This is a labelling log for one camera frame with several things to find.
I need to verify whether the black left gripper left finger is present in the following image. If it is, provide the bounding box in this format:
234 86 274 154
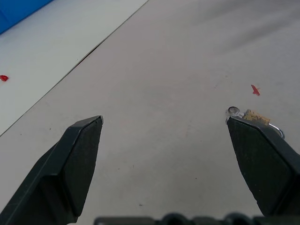
0 115 104 225

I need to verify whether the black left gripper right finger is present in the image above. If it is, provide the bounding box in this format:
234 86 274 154
226 116 300 217

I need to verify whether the blue panel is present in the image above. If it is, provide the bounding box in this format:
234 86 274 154
0 0 53 35

